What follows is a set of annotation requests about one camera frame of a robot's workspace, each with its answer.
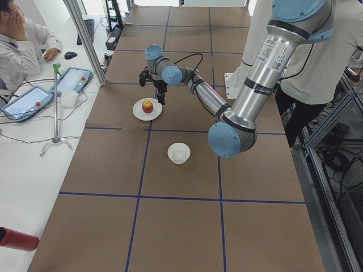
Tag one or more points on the grabber reacher tool green handle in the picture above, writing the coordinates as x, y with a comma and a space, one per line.
56, 140

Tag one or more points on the aluminium frame post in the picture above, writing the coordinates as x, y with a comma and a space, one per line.
76, 16

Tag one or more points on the white bowl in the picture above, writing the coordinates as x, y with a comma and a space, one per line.
178, 153

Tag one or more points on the seated person white shirt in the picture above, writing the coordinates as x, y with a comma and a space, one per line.
23, 44

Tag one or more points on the teach pendant tablet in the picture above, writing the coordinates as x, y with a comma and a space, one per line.
27, 104
73, 79

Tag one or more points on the white round plate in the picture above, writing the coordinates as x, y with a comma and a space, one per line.
138, 112

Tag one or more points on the standing person beige shirt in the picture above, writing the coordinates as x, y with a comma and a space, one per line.
314, 70

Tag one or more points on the red cylinder bottle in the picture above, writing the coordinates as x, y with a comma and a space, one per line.
18, 240

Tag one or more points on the far teach pendant tablet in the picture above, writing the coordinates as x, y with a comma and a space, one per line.
73, 79

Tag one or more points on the black computer mouse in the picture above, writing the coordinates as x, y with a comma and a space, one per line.
70, 55

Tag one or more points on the white tissue pack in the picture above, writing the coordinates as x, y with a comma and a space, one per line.
69, 99

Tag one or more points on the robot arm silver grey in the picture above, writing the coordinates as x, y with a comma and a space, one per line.
288, 24

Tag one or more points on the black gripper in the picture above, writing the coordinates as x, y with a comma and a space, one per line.
159, 84

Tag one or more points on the near teach pendant tablet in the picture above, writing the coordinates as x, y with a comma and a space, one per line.
27, 104

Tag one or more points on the red yellow apple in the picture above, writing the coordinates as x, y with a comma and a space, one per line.
147, 106

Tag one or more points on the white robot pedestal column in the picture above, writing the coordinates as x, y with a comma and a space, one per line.
257, 34

